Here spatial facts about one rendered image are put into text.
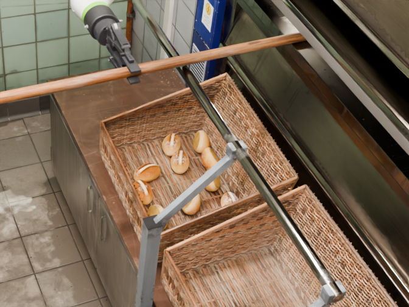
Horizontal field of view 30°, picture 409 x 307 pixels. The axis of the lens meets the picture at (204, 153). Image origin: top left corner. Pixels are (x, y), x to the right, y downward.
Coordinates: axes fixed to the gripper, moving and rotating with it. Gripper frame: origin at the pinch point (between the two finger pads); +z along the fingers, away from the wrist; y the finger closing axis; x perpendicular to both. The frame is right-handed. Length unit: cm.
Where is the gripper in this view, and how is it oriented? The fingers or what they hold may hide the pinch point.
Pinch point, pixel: (131, 69)
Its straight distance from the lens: 212.5
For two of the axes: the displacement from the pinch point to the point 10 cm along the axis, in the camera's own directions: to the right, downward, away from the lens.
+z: 4.3, 6.6, -6.1
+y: -1.2, 7.2, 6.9
